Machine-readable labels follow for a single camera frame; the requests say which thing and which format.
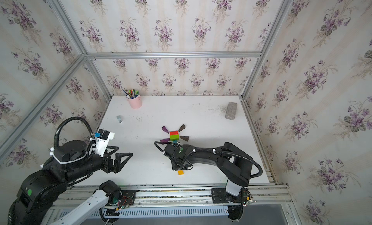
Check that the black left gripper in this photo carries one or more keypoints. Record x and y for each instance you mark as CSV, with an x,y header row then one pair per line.
x,y
110,166

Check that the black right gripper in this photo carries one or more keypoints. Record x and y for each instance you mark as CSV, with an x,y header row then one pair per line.
x,y
174,167

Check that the green cube block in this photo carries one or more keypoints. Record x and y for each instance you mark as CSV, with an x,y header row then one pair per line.
x,y
175,137

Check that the red cube block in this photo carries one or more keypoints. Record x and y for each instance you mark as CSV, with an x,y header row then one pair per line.
x,y
174,133

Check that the brown triangular wedge block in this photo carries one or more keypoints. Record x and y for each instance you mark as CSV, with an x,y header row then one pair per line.
x,y
183,126

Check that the purple triangular wedge block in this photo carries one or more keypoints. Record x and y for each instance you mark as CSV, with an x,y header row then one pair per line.
x,y
165,129

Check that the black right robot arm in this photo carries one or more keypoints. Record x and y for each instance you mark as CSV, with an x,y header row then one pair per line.
x,y
235,164

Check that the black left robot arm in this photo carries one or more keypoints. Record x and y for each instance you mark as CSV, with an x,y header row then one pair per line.
x,y
72,165

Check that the pink pen holder cup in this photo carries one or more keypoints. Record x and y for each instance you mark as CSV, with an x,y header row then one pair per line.
x,y
135,103

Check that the coloured pens in cup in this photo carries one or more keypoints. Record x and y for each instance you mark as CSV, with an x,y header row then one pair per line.
x,y
131,94

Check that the grey board eraser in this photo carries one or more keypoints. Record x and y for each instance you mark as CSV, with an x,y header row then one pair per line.
x,y
231,111

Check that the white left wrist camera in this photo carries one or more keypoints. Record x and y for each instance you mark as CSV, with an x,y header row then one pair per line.
x,y
101,140

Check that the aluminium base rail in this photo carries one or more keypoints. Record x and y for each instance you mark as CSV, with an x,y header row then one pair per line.
x,y
177,200

